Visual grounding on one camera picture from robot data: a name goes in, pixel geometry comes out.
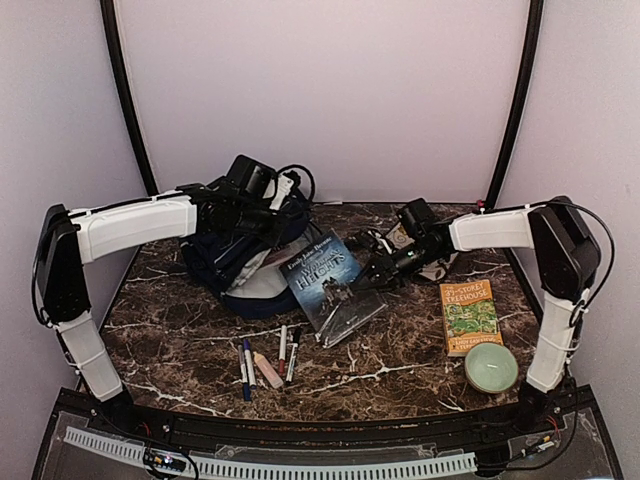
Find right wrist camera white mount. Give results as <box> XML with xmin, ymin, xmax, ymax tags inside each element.
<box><xmin>347</xmin><ymin>229</ymin><xmax>395</xmax><ymax>254</ymax></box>

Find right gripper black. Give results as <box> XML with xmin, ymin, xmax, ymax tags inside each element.
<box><xmin>352</xmin><ymin>239</ymin><xmax>443</xmax><ymax>292</ymax></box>

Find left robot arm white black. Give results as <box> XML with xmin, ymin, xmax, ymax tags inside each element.
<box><xmin>31</xmin><ymin>155</ymin><xmax>299</xmax><ymax>436</ymax></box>

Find pale green ceramic bowl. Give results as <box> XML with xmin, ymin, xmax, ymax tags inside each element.
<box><xmin>464</xmin><ymin>342</ymin><xmax>519</xmax><ymax>394</ymax></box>

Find left black frame post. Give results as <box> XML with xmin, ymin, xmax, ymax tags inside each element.
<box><xmin>99</xmin><ymin>0</ymin><xmax>159</xmax><ymax>195</ymax></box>

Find black curved front rail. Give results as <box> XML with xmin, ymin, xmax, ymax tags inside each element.
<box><xmin>99</xmin><ymin>399</ymin><xmax>571</xmax><ymax>451</ymax></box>

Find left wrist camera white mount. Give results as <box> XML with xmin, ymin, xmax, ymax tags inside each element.
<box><xmin>263</xmin><ymin>170</ymin><xmax>300</xmax><ymax>211</ymax></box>

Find white slotted cable duct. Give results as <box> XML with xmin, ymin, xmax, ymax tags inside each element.
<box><xmin>63</xmin><ymin>425</ymin><xmax>478</xmax><ymax>480</ymax></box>

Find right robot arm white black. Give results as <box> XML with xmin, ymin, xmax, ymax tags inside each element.
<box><xmin>352</xmin><ymin>196</ymin><xmax>608</xmax><ymax>434</ymax></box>

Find blue capped white pen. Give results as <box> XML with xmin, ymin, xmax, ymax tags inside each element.
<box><xmin>243</xmin><ymin>338</ymin><xmax>257</xmax><ymax>390</ymax></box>

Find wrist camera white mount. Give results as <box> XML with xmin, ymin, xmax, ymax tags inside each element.
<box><xmin>263</xmin><ymin>170</ymin><xmax>300</xmax><ymax>211</ymax></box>
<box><xmin>347</xmin><ymin>229</ymin><xmax>395</xmax><ymax>254</ymax></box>

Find grey slim pen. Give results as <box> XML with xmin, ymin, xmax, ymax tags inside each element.
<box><xmin>236</xmin><ymin>345</ymin><xmax>251</xmax><ymax>402</ymax></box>

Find pale peach highlighter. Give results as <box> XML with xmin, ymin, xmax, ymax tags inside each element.
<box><xmin>253</xmin><ymin>352</ymin><xmax>284</xmax><ymax>389</ymax></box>

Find square floral ceramic plate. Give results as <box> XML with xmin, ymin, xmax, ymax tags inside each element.
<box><xmin>385</xmin><ymin>222</ymin><xmax>461</xmax><ymax>285</ymax></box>

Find Wuthering Heights blue book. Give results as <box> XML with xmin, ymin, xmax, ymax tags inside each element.
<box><xmin>279</xmin><ymin>230</ymin><xmax>387</xmax><ymax>349</ymax></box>

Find white marker red cap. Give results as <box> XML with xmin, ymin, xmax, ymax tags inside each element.
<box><xmin>278</xmin><ymin>325</ymin><xmax>288</xmax><ymax>377</ymax></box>

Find right black frame post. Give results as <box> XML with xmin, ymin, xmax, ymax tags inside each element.
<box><xmin>485</xmin><ymin>0</ymin><xmax>544</xmax><ymax>208</ymax></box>

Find orange Treehouse paperback book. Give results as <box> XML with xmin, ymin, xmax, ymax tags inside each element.
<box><xmin>440</xmin><ymin>279</ymin><xmax>503</xmax><ymax>357</ymax></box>

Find black frame post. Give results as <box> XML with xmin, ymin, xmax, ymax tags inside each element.
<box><xmin>99</xmin><ymin>0</ymin><xmax>159</xmax><ymax>195</ymax></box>
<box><xmin>485</xmin><ymin>0</ymin><xmax>544</xmax><ymax>208</ymax></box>

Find white marker black cap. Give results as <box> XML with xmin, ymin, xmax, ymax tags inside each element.
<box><xmin>285</xmin><ymin>327</ymin><xmax>302</xmax><ymax>386</ymax></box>

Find navy blue student backpack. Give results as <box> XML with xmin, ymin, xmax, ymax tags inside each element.
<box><xmin>180</xmin><ymin>188</ymin><xmax>319</xmax><ymax>320</ymax></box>

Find small green circuit board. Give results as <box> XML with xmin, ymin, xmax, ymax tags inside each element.
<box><xmin>142</xmin><ymin>449</ymin><xmax>187</xmax><ymax>474</ymax></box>

